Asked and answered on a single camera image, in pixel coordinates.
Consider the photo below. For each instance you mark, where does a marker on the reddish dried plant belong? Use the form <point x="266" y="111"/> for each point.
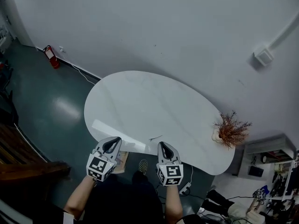
<point x="233" y="130"/>

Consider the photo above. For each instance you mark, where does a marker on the white wall conduit box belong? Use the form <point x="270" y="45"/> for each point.
<point x="264" y="56"/>

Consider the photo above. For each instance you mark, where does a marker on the cream vase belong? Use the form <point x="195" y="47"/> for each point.
<point x="216" y="136"/>

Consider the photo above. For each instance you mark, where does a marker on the white wall socket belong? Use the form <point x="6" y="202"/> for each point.
<point x="61" y="49"/>

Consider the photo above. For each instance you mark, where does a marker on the small grey metal tool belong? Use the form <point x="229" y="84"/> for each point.
<point x="155" y="138"/>

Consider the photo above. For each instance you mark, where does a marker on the person's right forearm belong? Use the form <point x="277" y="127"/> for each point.
<point x="174" y="202"/>

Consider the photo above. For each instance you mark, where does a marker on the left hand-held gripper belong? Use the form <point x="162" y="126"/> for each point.
<point x="100" y="168"/>

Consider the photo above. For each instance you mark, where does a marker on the person's left forearm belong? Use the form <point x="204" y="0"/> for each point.
<point x="79" y="197"/>

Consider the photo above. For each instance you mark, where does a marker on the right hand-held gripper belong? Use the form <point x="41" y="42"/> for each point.
<point x="170" y="174"/>

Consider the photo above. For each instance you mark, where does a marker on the red fire extinguisher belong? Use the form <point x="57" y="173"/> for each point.
<point x="52" y="58"/>

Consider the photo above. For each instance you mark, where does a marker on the grey shelf unit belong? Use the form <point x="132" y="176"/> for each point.
<point x="268" y="146"/>

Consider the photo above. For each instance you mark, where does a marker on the white power strip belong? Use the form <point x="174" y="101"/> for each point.
<point x="185" y="188"/>

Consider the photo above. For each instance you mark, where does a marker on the person's black striped shirt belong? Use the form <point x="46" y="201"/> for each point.
<point x="69" y="218"/>

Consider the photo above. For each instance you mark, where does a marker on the wooden staircase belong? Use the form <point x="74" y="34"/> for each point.
<point x="28" y="169"/>

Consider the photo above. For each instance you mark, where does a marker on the person's checkered shoe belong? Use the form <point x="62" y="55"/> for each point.
<point x="143" y="167"/>

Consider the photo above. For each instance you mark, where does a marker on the person's dark plaid trousers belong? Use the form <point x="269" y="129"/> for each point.
<point x="121" y="199"/>

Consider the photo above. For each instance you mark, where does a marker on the wooden tray with items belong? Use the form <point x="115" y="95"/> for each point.
<point x="121" y="168"/>

